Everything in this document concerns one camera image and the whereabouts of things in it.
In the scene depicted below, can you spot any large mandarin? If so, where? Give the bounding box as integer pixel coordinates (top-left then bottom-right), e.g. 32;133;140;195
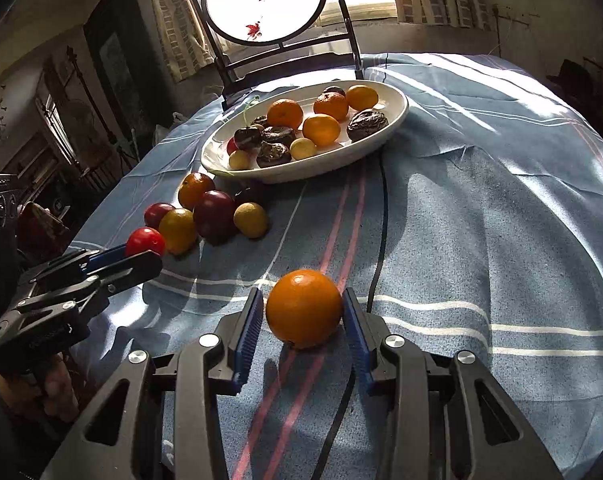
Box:
312;92;349;122

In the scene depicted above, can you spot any dark round fruit plate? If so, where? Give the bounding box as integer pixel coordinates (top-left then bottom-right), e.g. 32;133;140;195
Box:
322;86;346;96

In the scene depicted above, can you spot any blue striped tablecloth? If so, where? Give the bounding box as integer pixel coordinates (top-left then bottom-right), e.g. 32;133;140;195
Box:
70;53;603;479

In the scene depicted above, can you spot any left striped curtain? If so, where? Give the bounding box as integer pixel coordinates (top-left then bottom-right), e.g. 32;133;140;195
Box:
151;0;215;82

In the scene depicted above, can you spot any small yellow longan front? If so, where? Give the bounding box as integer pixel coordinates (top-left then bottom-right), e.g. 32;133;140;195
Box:
290;136;317;160

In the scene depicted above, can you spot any red cherry tomato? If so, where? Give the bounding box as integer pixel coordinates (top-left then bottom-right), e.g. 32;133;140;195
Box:
125;226;166;257

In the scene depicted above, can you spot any dark red plum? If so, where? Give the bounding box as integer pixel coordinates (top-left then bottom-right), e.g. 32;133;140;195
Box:
194;190;236;242

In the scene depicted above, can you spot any dark framed wall picture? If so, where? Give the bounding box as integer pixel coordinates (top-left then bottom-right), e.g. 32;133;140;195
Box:
84;0;174;159

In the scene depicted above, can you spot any wrinkled dark passion fruit large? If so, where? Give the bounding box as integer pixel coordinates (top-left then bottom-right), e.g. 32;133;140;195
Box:
346;108;389;142

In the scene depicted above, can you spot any yellow orange left pile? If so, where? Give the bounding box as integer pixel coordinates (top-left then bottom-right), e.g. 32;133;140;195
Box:
158;208;198;256

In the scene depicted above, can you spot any red plum left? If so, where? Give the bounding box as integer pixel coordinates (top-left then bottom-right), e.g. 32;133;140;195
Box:
143;202;175;231

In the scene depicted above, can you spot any small yellow longan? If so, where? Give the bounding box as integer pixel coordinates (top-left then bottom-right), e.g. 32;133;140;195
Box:
229;150;252;171
290;136;317;160

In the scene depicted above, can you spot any small yellow fruit rear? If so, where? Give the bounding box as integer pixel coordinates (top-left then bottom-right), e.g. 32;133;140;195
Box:
233;203;269;240

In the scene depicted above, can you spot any dark cherry with stem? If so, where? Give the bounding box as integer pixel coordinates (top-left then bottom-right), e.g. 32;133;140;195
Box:
233;126;262;151

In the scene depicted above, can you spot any large smooth orange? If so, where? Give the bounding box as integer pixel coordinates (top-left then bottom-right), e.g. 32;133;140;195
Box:
266;269;344;350

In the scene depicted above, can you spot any person's left hand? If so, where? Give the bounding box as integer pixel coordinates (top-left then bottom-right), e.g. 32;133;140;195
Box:
0;354;79;422

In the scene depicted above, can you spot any white oval plate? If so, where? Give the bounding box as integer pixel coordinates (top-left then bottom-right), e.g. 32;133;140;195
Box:
202;80;409;183

